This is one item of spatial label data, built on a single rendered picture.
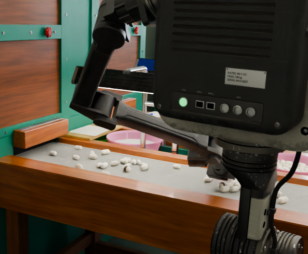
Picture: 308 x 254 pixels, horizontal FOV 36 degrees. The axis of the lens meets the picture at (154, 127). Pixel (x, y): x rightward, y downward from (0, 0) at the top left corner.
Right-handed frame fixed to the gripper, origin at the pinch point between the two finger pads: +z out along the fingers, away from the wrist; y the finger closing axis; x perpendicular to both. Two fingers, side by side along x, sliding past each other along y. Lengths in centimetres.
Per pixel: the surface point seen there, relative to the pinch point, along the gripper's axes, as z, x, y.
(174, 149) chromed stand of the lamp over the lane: 13.1, -13.3, 27.9
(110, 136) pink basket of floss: 24, -20, 66
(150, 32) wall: 220, -231, 175
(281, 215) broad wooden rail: -20.2, 16.1, -24.1
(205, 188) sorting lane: -6.0, 7.5, 4.8
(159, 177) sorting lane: -4.4, 5.9, 23.7
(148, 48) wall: 227, -214, 175
